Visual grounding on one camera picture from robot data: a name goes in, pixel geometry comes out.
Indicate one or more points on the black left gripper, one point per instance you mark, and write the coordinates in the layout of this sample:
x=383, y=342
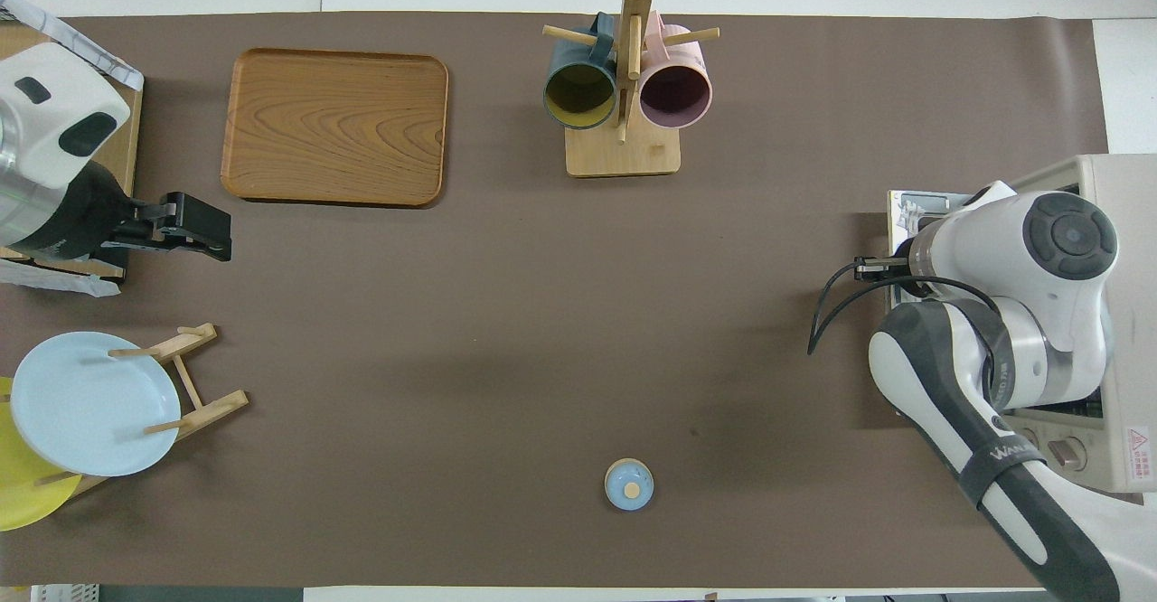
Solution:
x=77, y=213

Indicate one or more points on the small blue lidded jar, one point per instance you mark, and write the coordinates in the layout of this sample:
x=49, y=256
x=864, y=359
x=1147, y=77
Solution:
x=628, y=486

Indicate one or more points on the yellow plate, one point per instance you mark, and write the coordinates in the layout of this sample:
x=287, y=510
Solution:
x=23, y=503

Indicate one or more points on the light blue plate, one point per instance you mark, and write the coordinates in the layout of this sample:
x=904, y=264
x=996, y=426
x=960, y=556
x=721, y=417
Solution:
x=90, y=403

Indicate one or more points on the brown table mat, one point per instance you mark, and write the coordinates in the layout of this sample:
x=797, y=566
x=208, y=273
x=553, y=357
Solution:
x=506, y=331

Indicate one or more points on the pink mug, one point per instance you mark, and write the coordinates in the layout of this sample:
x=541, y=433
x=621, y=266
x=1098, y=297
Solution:
x=675, y=96

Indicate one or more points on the wooden plate rack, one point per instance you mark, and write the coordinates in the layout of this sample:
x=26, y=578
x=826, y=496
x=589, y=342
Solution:
x=212, y=408

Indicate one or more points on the wooden mug tree stand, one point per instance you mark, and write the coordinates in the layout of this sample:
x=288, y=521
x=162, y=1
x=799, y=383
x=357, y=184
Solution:
x=624, y=155

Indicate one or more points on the dark teal mug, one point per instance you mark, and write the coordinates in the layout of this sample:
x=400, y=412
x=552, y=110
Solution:
x=578, y=96

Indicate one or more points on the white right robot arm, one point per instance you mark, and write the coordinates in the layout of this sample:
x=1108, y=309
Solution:
x=985, y=240

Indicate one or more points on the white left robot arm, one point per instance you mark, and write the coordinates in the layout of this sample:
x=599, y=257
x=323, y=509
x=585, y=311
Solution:
x=54, y=123

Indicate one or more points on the beige toaster oven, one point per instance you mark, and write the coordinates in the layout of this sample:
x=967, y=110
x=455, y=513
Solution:
x=1141, y=313

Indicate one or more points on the wooden serving tray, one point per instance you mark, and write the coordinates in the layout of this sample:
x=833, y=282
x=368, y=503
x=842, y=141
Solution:
x=334, y=127

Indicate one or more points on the white checked cloth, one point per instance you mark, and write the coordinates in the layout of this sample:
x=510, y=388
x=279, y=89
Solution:
x=86, y=46

